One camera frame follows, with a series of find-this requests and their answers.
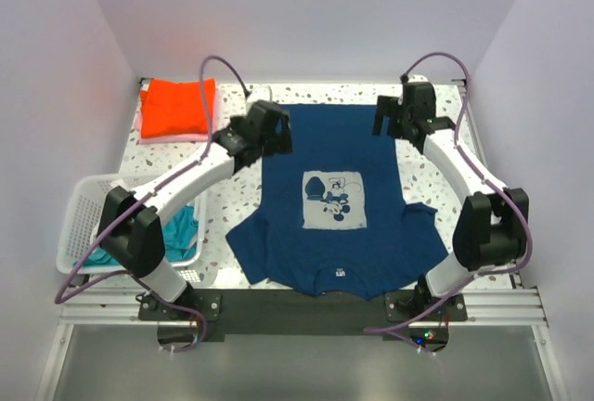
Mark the dark blue printed t-shirt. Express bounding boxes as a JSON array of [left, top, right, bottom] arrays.
[[226, 104, 447, 299]]

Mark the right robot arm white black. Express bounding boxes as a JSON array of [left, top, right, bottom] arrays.
[[372, 81, 533, 326]]

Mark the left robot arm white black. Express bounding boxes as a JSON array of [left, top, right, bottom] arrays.
[[97, 100, 292, 318]]

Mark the folded orange t-shirt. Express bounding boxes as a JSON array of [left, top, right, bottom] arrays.
[[139, 78, 216, 137]]

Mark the folded pink t-shirt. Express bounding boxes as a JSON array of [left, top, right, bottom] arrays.
[[134, 90, 219, 145]]

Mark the teal t-shirt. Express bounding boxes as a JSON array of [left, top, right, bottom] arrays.
[[83, 205, 199, 267]]

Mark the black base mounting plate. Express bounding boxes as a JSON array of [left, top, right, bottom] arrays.
[[138, 287, 465, 344]]

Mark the white plastic laundry basket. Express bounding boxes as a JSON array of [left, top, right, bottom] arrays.
[[56, 174, 207, 274]]

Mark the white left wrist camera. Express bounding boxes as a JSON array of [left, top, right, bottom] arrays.
[[246, 84, 274, 103]]

